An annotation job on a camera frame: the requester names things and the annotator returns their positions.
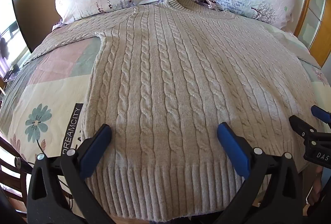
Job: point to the dark wooden chair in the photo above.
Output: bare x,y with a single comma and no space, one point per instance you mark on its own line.
10,177

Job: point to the window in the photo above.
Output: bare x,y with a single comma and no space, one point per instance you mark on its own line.
7,53

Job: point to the dark headboard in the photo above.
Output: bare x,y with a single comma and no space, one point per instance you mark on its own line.
19,19

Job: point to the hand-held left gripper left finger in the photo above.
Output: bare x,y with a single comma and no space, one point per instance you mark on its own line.
96,147

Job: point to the metal rod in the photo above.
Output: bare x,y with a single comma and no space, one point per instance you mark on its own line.
22,162

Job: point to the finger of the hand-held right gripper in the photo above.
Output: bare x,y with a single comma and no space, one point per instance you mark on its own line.
320,112
300,125

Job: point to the patchwork flower print quilt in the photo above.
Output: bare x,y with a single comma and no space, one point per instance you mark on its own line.
49,79

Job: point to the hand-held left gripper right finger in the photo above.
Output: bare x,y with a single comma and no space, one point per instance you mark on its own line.
232,147

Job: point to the person's right forearm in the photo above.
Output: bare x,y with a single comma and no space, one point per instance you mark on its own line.
314,187

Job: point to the wooden headboard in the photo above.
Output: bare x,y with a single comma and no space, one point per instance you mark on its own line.
305,6

